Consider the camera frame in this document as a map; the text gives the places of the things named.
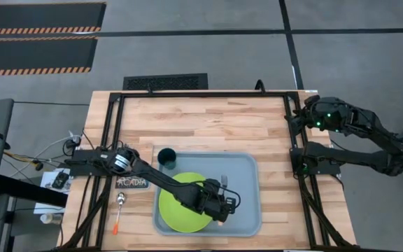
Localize black aluminium table frame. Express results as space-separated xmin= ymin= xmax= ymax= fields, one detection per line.
xmin=57 ymin=89 xmax=355 ymax=252

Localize ACADIA label plate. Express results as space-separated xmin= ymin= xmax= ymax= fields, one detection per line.
xmin=115 ymin=176 xmax=151 ymax=190

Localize white papers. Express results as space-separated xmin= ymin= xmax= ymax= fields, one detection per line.
xmin=32 ymin=167 xmax=72 ymax=215

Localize black floor vent grille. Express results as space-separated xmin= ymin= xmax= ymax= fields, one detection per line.
xmin=122 ymin=73 xmax=209 ymax=91

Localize small black device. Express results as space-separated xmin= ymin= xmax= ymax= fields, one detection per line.
xmin=51 ymin=170 xmax=71 ymax=190

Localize metal spoon with orange handle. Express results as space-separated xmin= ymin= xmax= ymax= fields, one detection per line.
xmin=112 ymin=191 xmax=127 ymax=236

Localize lime green round plate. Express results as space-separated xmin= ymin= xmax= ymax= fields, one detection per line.
xmin=158 ymin=171 xmax=215 ymax=234

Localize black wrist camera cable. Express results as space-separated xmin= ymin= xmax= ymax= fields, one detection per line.
xmin=218 ymin=186 xmax=242 ymax=207

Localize black hazard-striped floor mat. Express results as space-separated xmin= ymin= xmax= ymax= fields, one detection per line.
xmin=0 ymin=36 xmax=99 ymax=77
xmin=0 ymin=2 xmax=108 ymax=36

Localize white cable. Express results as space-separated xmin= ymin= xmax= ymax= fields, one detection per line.
xmin=37 ymin=134 xmax=83 ymax=159

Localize clear plastic bottle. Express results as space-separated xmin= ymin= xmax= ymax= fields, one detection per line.
xmin=40 ymin=212 xmax=64 ymax=225

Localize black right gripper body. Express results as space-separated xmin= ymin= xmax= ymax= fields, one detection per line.
xmin=301 ymin=94 xmax=336 ymax=130

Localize grey plastic tray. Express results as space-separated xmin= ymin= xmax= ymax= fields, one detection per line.
xmin=152 ymin=150 xmax=263 ymax=238

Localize dark green cup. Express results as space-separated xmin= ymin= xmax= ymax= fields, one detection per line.
xmin=157 ymin=147 xmax=178 ymax=171

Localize metal fork with wooden handle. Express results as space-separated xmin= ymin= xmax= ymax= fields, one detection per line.
xmin=216 ymin=174 xmax=229 ymax=227

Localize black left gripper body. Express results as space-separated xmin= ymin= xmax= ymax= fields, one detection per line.
xmin=192 ymin=178 xmax=232 ymax=222

